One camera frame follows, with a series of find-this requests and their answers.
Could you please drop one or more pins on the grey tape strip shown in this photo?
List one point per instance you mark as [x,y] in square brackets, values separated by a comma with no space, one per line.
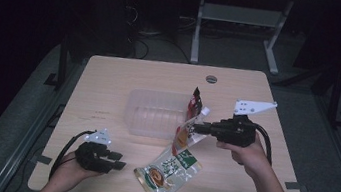
[295,186]
[40,159]

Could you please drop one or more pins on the white and red snack packet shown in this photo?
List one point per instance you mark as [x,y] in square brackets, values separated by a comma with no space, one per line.
[184,135]

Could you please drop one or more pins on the clear plastic container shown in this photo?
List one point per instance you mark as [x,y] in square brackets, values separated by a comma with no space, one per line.
[152,113]

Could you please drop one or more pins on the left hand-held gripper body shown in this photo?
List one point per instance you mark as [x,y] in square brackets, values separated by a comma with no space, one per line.
[92,157]

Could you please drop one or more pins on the white metal table frame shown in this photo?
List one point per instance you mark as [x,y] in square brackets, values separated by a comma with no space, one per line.
[240,15]

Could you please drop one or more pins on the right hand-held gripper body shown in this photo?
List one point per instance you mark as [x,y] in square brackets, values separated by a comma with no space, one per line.
[236,130]

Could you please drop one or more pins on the person's right hand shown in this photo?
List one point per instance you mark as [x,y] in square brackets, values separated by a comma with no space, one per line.
[249,157]

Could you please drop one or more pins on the green and white snack packet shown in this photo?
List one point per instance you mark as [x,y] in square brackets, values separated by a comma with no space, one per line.
[164,176]

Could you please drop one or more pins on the grey round table grommet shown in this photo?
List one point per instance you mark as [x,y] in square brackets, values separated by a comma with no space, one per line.
[211,79]

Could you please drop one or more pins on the person's left hand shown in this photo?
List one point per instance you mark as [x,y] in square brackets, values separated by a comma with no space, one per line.
[68,172]

